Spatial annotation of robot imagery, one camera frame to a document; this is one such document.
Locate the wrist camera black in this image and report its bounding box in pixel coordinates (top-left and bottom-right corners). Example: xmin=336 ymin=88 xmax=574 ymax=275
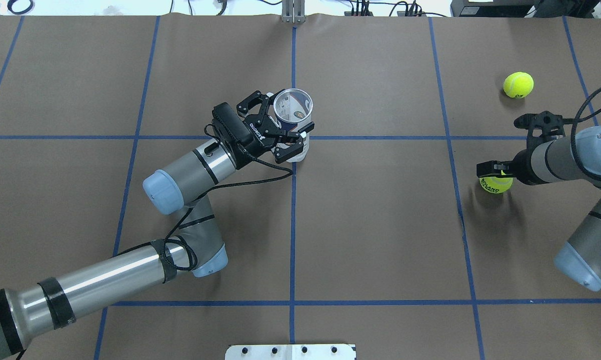
xmin=211 ymin=102 xmax=254 ymax=146
xmin=513 ymin=111 xmax=566 ymax=152

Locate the aluminium frame post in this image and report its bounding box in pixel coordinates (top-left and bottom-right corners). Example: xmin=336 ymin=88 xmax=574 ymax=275
xmin=281 ymin=0 xmax=307 ymax=25

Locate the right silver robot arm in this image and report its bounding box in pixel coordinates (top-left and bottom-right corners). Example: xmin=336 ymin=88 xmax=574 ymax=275
xmin=475 ymin=125 xmax=601 ymax=292

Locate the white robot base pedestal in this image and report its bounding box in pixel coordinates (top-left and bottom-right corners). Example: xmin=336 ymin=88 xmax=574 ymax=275
xmin=224 ymin=343 xmax=358 ymax=360

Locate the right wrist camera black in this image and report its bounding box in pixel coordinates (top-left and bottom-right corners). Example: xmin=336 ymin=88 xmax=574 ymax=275
xmin=513 ymin=111 xmax=566 ymax=152

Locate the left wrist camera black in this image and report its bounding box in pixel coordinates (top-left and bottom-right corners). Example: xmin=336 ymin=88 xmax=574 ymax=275
xmin=211 ymin=102 xmax=254 ymax=146

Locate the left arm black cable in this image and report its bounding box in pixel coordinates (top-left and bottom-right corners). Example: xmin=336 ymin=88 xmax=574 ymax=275
xmin=160 ymin=125 xmax=295 ymax=273

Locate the blue tape ring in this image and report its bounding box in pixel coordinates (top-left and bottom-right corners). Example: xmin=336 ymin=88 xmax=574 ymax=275
xmin=6 ymin=0 xmax=35 ymax=15

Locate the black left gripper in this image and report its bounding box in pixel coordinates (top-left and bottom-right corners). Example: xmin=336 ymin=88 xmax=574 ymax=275
xmin=235 ymin=90 xmax=310 ymax=166

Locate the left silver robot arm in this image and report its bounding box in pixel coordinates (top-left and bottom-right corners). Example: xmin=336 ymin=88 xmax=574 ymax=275
xmin=0 ymin=88 xmax=315 ymax=360

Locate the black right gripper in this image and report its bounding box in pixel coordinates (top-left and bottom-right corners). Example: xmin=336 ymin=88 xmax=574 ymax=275
xmin=476 ymin=150 xmax=536 ymax=186

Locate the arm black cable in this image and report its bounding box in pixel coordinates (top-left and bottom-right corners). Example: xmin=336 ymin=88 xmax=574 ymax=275
xmin=160 ymin=125 xmax=295 ymax=273
xmin=560 ymin=83 xmax=601 ymax=183

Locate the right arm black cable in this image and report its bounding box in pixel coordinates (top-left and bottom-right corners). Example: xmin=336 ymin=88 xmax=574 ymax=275
xmin=560 ymin=83 xmax=601 ymax=183

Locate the tennis ball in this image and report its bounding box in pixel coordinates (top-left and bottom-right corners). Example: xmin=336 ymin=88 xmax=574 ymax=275
xmin=502 ymin=71 xmax=535 ymax=99
xmin=478 ymin=177 xmax=514 ymax=194

